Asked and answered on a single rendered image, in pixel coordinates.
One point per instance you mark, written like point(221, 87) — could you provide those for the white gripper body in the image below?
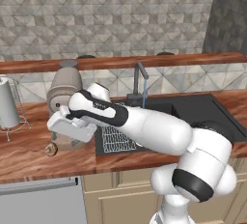
point(74, 130)

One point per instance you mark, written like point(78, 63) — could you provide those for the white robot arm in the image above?
point(154, 131)

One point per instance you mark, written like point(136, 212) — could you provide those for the brown mushroom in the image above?
point(50, 150)

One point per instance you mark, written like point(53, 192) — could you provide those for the dark grey sink faucet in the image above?
point(137, 83)

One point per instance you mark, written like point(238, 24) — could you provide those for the black sink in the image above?
point(199, 108)

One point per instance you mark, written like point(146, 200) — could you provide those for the beige coffee machine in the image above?
point(64, 83)

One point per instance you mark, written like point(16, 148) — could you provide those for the beige drawer front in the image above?
point(128, 178)

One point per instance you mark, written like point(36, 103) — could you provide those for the dark round object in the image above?
point(87, 56)
point(165, 53)

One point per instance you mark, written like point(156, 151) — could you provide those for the blue water stream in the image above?
point(144, 92)

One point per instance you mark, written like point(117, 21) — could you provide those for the grey dishwasher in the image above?
point(41, 205)

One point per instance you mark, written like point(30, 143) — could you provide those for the wooden shelf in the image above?
point(122, 61)

